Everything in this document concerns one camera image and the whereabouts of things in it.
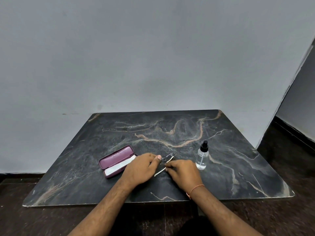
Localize orange thread bracelet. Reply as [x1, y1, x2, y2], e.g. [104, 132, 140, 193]
[186, 184, 205, 200]

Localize person's left forearm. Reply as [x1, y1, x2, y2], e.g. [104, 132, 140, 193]
[68, 182, 138, 236]

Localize person's right forearm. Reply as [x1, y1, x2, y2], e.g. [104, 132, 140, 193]
[191, 186, 264, 236]

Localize white cleaning cloth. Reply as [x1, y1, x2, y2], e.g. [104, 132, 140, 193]
[104, 154, 137, 177]

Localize clear spray bottle black cap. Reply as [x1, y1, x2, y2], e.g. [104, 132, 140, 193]
[196, 140, 210, 171]

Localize black skirting board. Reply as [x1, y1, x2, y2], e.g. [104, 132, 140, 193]
[0, 172, 46, 185]
[273, 116, 315, 151]

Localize person's black trousers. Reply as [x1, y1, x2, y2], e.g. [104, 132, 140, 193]
[177, 216, 220, 236]

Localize metal-framed eyeglasses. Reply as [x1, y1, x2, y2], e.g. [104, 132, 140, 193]
[154, 152, 177, 177]

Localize person's left hand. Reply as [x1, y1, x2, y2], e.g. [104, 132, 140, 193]
[119, 152, 162, 191]

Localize maroon glasses case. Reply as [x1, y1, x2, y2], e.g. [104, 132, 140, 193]
[98, 145, 138, 179]

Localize person's right hand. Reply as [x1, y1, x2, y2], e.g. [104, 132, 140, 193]
[164, 159, 205, 197]

